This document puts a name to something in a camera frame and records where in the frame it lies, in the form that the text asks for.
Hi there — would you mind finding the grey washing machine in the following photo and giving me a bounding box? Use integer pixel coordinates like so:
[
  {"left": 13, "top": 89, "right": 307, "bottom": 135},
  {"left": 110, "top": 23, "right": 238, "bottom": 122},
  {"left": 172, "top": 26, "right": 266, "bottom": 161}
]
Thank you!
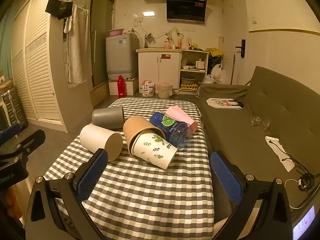
[{"left": 105, "top": 33, "right": 139, "bottom": 81}]

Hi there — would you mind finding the printed tote bag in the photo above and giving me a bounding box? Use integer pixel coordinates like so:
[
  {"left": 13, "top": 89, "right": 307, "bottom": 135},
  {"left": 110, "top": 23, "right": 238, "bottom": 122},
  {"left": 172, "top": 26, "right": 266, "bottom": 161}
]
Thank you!
[{"left": 206, "top": 98, "right": 244, "bottom": 110}]

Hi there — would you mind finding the grey checkered tablecloth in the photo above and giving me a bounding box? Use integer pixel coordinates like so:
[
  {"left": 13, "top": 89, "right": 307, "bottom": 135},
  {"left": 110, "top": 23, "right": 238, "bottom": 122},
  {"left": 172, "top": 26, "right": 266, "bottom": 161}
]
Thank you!
[{"left": 42, "top": 97, "right": 216, "bottom": 240}]

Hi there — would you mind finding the red bottle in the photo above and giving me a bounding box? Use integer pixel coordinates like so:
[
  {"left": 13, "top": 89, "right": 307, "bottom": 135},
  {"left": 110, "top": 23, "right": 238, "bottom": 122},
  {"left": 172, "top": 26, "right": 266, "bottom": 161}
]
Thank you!
[{"left": 117, "top": 75, "right": 126, "bottom": 99}]

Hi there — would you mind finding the white printed packet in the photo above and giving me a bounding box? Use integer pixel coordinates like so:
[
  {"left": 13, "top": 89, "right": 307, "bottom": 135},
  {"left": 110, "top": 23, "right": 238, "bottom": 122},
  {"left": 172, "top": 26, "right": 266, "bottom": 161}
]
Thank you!
[{"left": 142, "top": 80, "right": 154, "bottom": 96}]

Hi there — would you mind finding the clear plastic wrap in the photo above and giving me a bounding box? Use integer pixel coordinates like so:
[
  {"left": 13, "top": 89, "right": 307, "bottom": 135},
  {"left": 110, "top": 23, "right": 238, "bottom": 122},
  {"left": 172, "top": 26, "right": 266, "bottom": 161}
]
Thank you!
[{"left": 250, "top": 116, "right": 272, "bottom": 132}]

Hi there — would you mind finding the white open shelf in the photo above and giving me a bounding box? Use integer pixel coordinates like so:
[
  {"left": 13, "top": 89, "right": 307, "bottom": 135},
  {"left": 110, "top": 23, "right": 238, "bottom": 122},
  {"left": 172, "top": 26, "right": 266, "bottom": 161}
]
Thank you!
[{"left": 179, "top": 49, "right": 210, "bottom": 95}]

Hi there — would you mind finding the black cable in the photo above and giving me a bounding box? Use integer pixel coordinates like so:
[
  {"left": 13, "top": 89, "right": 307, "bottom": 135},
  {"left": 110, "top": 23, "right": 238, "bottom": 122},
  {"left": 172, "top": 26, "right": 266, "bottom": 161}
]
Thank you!
[{"left": 274, "top": 142, "right": 316, "bottom": 193}]

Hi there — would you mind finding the white electric kettle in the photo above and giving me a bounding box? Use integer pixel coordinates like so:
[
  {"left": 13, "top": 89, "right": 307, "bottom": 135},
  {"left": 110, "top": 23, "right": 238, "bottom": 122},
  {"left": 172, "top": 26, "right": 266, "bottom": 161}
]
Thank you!
[{"left": 181, "top": 37, "right": 193, "bottom": 50}]

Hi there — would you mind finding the white hanging towel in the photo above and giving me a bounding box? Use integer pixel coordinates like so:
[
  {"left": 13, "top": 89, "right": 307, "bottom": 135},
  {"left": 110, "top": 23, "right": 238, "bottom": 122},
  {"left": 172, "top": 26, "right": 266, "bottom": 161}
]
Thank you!
[{"left": 63, "top": 4, "right": 91, "bottom": 84}]

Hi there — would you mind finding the pink basin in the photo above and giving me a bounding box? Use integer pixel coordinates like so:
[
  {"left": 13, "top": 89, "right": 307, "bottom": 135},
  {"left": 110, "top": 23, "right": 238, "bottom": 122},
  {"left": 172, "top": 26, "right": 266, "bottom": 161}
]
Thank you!
[{"left": 107, "top": 28, "right": 125, "bottom": 38}]

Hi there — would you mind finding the black range hood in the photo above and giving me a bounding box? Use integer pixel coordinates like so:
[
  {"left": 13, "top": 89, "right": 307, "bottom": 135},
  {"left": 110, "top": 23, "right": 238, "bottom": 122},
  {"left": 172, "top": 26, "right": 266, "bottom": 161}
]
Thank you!
[{"left": 165, "top": 0, "right": 208, "bottom": 24}]

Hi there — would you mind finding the pink lined trash bin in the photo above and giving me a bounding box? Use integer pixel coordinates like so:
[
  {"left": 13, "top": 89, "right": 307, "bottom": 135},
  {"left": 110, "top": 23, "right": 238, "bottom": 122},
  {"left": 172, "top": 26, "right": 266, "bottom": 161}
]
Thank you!
[{"left": 156, "top": 82, "right": 173, "bottom": 100}]

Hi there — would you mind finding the white plastic cup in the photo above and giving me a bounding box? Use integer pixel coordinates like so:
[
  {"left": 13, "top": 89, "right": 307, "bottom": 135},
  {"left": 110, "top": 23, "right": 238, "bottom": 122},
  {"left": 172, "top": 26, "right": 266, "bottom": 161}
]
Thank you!
[{"left": 79, "top": 124, "right": 124, "bottom": 162}]

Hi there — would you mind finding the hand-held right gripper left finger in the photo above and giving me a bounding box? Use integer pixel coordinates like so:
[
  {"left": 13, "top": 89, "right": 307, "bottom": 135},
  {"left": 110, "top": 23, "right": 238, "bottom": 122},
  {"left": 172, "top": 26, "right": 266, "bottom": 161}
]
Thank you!
[{"left": 25, "top": 148, "right": 109, "bottom": 240}]

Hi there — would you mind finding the white cable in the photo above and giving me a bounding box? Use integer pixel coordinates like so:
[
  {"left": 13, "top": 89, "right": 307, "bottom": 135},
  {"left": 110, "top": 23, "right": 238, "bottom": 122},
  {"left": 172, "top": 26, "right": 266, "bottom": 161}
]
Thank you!
[{"left": 284, "top": 178, "right": 304, "bottom": 209}]

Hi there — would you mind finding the ribbed suitcase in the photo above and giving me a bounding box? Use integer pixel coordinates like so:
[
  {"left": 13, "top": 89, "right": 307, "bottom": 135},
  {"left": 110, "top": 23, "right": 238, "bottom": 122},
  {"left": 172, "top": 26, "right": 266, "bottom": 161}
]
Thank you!
[{"left": 1, "top": 87, "right": 28, "bottom": 131}]

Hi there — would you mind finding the white paper with cable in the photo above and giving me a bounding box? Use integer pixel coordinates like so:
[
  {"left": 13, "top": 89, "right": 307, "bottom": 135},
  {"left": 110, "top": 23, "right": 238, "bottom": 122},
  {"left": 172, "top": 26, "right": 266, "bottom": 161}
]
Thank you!
[{"left": 265, "top": 135, "right": 296, "bottom": 173}]

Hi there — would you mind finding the brown paper cup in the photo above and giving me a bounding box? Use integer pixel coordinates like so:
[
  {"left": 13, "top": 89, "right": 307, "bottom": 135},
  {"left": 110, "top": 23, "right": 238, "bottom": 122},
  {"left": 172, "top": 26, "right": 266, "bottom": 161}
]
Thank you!
[{"left": 122, "top": 115, "right": 166, "bottom": 156}]

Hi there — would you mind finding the wooden broom stick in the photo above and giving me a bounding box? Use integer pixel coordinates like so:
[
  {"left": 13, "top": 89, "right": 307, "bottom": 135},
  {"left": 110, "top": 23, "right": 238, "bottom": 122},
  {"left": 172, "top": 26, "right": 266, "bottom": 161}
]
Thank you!
[{"left": 230, "top": 53, "right": 236, "bottom": 85}]

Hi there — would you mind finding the metal faucet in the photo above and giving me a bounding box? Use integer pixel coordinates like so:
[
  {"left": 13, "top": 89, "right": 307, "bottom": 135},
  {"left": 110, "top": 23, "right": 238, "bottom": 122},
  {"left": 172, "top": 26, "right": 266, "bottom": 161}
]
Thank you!
[{"left": 144, "top": 33, "right": 154, "bottom": 49}]

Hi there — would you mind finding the white platform box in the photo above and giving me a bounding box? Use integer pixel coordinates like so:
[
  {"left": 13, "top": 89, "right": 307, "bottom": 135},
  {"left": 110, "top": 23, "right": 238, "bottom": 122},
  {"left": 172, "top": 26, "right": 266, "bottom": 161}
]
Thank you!
[{"left": 108, "top": 77, "right": 139, "bottom": 96}]

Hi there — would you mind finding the person's left hand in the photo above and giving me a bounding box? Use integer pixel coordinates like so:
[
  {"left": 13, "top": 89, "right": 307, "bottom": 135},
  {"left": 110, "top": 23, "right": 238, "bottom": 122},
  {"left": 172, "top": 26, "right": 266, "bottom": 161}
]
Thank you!
[{"left": 4, "top": 187, "right": 20, "bottom": 222}]

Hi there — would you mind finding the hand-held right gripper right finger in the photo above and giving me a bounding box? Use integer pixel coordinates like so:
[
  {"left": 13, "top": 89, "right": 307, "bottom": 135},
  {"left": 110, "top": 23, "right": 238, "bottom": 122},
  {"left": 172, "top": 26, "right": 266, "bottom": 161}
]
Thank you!
[{"left": 210, "top": 151, "right": 293, "bottom": 240}]

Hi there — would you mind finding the leaf print paper cup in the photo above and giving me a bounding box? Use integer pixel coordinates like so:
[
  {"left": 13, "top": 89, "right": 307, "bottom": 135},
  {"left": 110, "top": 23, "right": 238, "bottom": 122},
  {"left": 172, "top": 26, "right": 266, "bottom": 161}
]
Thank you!
[{"left": 131, "top": 131, "right": 179, "bottom": 170}]

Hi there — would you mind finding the device with lit screen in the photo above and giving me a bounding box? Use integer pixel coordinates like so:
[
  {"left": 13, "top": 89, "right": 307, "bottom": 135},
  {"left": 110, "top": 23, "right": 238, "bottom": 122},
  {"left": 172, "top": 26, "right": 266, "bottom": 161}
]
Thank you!
[{"left": 291, "top": 204, "right": 317, "bottom": 240}]

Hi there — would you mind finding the glass shower door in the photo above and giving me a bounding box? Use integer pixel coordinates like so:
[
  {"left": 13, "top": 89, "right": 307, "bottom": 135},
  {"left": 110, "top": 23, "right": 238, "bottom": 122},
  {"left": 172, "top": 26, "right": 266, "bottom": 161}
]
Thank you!
[{"left": 90, "top": 0, "right": 117, "bottom": 86}]

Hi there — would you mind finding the pink box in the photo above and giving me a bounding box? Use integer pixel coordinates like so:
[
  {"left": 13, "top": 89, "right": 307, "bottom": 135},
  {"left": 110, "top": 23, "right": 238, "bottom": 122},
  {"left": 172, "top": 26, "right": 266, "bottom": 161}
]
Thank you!
[{"left": 165, "top": 106, "right": 198, "bottom": 132}]

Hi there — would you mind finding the grey plastic cup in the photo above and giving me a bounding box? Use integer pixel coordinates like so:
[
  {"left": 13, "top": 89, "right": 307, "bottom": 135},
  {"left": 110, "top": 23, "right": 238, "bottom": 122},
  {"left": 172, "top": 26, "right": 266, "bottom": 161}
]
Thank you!
[{"left": 92, "top": 106, "right": 125, "bottom": 131}]

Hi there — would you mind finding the white entrance door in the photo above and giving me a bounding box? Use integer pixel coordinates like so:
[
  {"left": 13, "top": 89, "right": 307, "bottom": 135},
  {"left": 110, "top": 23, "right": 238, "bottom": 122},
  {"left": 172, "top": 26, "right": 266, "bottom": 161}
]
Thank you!
[{"left": 221, "top": 0, "right": 247, "bottom": 85}]

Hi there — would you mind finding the white louvered wardrobe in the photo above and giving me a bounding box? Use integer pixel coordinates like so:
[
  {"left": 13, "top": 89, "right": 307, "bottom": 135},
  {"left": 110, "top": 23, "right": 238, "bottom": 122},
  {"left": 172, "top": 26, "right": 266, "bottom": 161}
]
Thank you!
[{"left": 9, "top": 0, "right": 63, "bottom": 131}]

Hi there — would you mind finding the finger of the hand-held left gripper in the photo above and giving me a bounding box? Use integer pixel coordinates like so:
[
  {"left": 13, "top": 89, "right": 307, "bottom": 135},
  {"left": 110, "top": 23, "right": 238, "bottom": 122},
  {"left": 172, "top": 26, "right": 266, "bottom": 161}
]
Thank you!
[
  {"left": 0, "top": 123, "right": 21, "bottom": 144},
  {"left": 14, "top": 129, "right": 46, "bottom": 157}
]

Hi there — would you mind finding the yellow plastic bag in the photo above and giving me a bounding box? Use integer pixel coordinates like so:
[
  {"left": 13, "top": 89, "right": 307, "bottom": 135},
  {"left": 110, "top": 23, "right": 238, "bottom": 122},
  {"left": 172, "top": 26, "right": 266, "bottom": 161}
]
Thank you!
[{"left": 205, "top": 47, "right": 223, "bottom": 58}]

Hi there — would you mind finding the green sofa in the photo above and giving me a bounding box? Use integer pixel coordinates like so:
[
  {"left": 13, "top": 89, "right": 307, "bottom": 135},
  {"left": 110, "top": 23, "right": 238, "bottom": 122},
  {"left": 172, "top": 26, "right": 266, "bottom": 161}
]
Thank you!
[{"left": 197, "top": 66, "right": 320, "bottom": 232}]

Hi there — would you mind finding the white sink cabinet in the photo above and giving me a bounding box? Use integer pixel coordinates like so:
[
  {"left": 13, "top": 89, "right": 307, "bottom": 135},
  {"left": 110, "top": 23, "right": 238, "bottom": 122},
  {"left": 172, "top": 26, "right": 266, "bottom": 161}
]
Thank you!
[{"left": 136, "top": 48, "right": 182, "bottom": 91}]

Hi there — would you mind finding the black door handle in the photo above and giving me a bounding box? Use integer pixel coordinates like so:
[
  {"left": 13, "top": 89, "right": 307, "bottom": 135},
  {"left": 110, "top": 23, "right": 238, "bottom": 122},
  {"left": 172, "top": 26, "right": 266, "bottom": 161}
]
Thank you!
[{"left": 235, "top": 39, "right": 246, "bottom": 59}]

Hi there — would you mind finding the blue water bottle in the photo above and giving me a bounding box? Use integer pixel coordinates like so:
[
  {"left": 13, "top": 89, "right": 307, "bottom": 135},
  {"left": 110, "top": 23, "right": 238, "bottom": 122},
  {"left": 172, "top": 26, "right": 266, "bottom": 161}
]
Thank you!
[{"left": 149, "top": 111, "right": 194, "bottom": 149}]

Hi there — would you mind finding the white plastic bag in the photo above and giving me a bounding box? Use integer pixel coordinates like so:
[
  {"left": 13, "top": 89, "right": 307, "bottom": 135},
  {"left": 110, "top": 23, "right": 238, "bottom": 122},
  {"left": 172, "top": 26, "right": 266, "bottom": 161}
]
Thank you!
[{"left": 202, "top": 64, "right": 226, "bottom": 84}]

